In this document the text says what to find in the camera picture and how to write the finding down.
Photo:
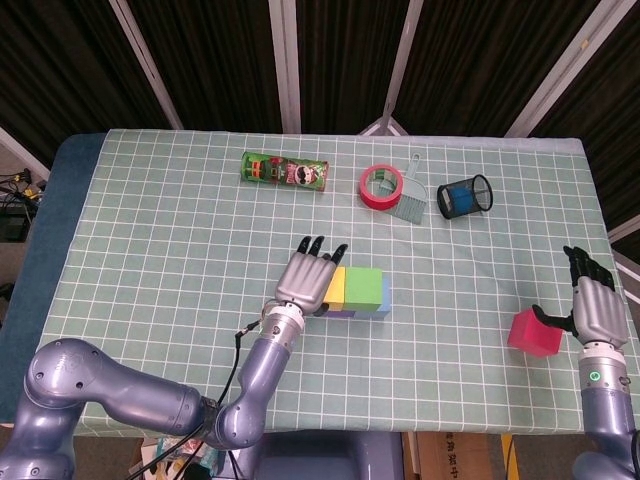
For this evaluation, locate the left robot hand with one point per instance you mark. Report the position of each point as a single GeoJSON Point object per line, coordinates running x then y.
{"type": "Point", "coordinates": [305, 280]}

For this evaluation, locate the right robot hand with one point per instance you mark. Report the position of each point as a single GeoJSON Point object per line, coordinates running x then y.
{"type": "Point", "coordinates": [600, 310]}

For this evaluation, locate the yellow foam cube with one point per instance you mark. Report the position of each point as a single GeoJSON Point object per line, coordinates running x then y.
{"type": "Point", "coordinates": [336, 290]}

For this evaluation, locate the purple foam cube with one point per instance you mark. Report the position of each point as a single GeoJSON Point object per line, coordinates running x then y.
{"type": "Point", "coordinates": [340, 315]}

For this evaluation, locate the green foam cube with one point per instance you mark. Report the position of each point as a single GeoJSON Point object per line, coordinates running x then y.
{"type": "Point", "coordinates": [364, 287]}

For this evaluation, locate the red cube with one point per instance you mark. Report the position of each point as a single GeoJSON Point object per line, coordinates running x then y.
{"type": "Point", "coordinates": [532, 332]}

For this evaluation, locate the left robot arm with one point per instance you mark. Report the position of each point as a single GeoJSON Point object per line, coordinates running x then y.
{"type": "Point", "coordinates": [150, 395]}

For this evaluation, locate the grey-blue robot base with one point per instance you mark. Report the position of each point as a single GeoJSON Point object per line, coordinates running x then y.
{"type": "Point", "coordinates": [320, 457]}

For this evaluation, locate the red tape roll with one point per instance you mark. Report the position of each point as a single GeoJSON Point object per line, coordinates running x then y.
{"type": "Point", "coordinates": [372, 200]}

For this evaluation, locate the green Pringles can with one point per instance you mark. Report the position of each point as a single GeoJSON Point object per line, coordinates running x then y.
{"type": "Point", "coordinates": [285, 172]}

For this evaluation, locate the green checked tablecloth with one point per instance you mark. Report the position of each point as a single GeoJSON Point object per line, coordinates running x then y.
{"type": "Point", "coordinates": [425, 380]}

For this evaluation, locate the black mesh pen holder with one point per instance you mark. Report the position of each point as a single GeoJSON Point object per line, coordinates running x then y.
{"type": "Point", "coordinates": [482, 192]}

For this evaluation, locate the blue roll in holder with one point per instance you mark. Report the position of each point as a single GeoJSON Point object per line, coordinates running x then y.
{"type": "Point", "coordinates": [461, 199]}

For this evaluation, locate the colourful printed bag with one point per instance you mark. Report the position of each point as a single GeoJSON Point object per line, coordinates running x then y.
{"type": "Point", "coordinates": [165, 450]}

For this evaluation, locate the dark brown curtain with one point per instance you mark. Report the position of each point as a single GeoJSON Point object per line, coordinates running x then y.
{"type": "Point", "coordinates": [220, 50]}

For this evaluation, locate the black floor box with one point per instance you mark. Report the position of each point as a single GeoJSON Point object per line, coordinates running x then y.
{"type": "Point", "coordinates": [12, 227]}

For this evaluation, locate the white frame beam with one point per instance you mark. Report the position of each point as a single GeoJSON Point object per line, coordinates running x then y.
{"type": "Point", "coordinates": [625, 230]}
{"type": "Point", "coordinates": [22, 147]}

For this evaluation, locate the white frame post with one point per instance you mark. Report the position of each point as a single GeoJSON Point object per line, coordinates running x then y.
{"type": "Point", "coordinates": [285, 65]}
{"type": "Point", "coordinates": [400, 65]}
{"type": "Point", "coordinates": [560, 70]}
{"type": "Point", "coordinates": [145, 65]}

